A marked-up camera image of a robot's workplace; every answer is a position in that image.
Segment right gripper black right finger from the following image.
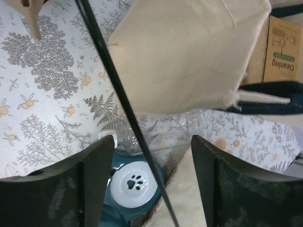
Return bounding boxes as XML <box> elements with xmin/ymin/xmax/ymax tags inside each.
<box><xmin>191</xmin><ymin>135</ymin><xmax>303</xmax><ymax>227</ymax></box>

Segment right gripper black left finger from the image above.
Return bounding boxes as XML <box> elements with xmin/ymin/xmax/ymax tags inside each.
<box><xmin>0</xmin><ymin>136</ymin><xmax>114</xmax><ymax>227</ymax></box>

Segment black tent pole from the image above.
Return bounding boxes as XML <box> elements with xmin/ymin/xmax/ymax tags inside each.
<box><xmin>75</xmin><ymin>0</ymin><xmax>179</xmax><ymax>227</ymax></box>

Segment beige fabric pet tent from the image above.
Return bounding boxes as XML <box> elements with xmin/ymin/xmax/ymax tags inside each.
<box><xmin>8</xmin><ymin>0</ymin><xmax>46</xmax><ymax>40</ymax></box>

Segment teal double pet bowl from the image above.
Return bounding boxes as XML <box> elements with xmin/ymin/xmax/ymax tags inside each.
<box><xmin>99</xmin><ymin>149</ymin><xmax>161</xmax><ymax>227</ymax></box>

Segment cream fluffy pillow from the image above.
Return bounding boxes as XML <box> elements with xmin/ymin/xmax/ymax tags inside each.
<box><xmin>148</xmin><ymin>148</ymin><xmax>209</xmax><ymax>227</ymax></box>

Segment clear plastic water bottle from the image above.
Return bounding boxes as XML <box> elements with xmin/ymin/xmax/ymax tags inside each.
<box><xmin>99</xmin><ymin>112</ymin><xmax>204</xmax><ymax>156</ymax></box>

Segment brown cardboard box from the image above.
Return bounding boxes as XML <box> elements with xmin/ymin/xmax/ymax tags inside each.
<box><xmin>263</xmin><ymin>16</ymin><xmax>303</xmax><ymax>83</ymax></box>

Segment cream canvas tote bag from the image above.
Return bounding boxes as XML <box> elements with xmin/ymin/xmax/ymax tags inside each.
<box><xmin>108</xmin><ymin>0</ymin><xmax>303</xmax><ymax>115</ymax></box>

